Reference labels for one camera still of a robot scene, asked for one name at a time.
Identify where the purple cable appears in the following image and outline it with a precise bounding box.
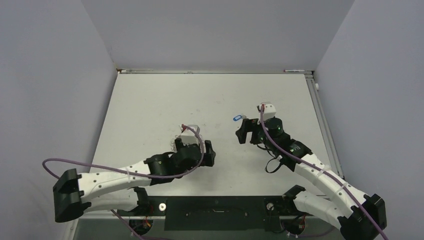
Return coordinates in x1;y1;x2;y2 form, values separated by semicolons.
259;104;389;240
42;125;206;240

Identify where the key with blue tag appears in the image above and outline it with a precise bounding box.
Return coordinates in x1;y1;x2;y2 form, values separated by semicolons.
233;114;247;122

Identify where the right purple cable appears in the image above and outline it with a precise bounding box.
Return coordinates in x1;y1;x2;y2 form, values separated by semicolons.
259;104;389;240

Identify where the marker pen at wall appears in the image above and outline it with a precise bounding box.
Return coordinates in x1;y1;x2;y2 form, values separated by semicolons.
284;69;306;73

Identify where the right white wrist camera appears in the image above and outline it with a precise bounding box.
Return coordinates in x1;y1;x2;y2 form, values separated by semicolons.
256;102;277;121

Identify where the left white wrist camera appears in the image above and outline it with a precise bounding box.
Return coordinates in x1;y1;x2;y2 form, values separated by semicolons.
176;124;201;146

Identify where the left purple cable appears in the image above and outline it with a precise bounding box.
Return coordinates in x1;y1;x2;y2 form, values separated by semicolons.
42;125;206;240

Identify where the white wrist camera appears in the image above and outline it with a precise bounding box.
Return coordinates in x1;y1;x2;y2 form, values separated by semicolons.
256;102;277;121
176;124;201;146

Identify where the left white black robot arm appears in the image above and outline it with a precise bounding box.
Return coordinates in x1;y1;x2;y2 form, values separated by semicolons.
52;138;216;223

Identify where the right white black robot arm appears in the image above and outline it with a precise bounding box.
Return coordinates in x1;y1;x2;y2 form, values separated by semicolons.
235;117;388;240

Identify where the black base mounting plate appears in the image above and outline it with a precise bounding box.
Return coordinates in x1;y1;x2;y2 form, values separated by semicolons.
119;195;304;232

